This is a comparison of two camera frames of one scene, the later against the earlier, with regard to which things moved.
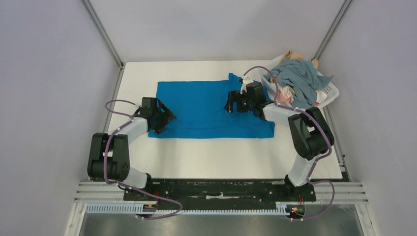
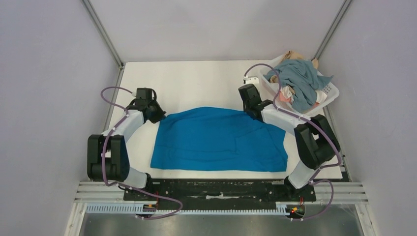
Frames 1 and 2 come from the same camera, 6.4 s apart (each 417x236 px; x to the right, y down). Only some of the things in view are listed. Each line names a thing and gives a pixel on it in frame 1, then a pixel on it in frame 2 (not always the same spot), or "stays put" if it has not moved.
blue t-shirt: x=200 y=112 -> x=215 y=139
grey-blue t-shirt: x=301 y=78 stays put
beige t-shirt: x=291 y=55 stays put
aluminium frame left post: x=116 y=52 stays put
